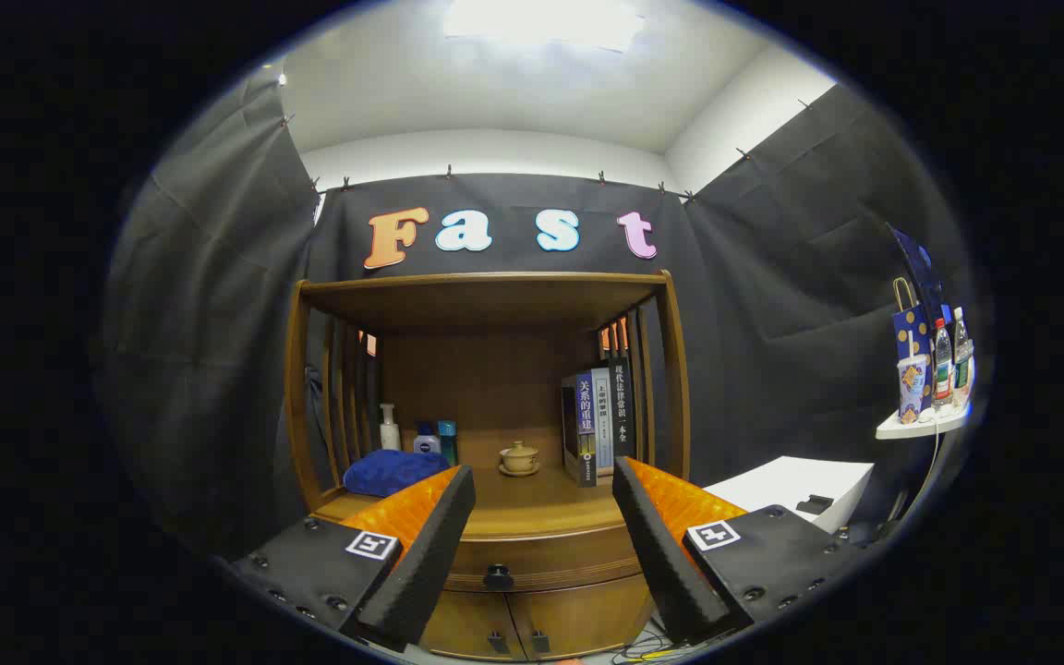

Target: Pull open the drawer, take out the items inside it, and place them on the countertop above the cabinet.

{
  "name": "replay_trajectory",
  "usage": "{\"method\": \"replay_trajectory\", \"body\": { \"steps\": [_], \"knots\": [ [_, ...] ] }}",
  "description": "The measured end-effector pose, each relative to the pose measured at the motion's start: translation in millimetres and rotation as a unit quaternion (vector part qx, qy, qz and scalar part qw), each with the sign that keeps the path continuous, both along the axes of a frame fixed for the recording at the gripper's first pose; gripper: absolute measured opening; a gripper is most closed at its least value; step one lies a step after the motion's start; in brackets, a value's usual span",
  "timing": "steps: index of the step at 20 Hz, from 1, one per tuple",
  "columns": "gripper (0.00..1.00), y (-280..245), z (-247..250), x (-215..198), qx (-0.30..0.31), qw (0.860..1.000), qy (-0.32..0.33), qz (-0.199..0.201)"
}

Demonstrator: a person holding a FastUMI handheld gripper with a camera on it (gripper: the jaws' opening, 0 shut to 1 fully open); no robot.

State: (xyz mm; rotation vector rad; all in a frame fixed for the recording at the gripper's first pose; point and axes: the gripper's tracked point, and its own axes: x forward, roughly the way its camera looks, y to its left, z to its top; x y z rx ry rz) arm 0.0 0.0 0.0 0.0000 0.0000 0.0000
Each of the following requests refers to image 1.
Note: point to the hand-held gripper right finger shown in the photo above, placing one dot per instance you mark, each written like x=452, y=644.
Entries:
x=661, y=554

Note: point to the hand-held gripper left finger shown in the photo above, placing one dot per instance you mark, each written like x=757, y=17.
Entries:
x=421, y=554

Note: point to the wooden drawer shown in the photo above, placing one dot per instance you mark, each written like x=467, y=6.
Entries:
x=560, y=559

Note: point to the wooden cabinet door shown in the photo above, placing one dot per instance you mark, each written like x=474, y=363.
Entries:
x=587, y=614
x=467, y=623

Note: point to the wooden countertop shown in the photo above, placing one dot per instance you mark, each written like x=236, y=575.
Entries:
x=532, y=508

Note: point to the wooden cabinet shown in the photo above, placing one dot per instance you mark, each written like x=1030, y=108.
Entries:
x=495, y=369

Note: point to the blue folded towel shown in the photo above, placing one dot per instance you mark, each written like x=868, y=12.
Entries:
x=389, y=473

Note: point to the white bottle blue cap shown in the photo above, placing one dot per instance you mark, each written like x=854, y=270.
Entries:
x=427, y=442

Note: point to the teal slim bottle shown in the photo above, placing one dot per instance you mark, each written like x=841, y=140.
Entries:
x=448, y=439

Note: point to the white pump bottle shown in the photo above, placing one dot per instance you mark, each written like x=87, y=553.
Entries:
x=390, y=432

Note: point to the beige lidded tea cup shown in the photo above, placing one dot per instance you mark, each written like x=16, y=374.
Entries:
x=520, y=459

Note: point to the black book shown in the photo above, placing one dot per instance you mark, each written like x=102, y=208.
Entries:
x=622, y=411

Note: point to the white printer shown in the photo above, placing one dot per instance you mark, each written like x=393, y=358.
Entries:
x=791, y=480

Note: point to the light blue spine book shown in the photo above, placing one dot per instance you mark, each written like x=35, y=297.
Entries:
x=603, y=416

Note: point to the patterned paper cup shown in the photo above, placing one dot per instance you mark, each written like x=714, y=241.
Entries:
x=912, y=388

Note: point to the green label drink bottle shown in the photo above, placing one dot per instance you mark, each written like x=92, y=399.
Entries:
x=962, y=365

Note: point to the dark blue patterned bag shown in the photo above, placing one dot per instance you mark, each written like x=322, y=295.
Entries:
x=920, y=263

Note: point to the white wall shelf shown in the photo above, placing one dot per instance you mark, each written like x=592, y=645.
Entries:
x=920, y=427

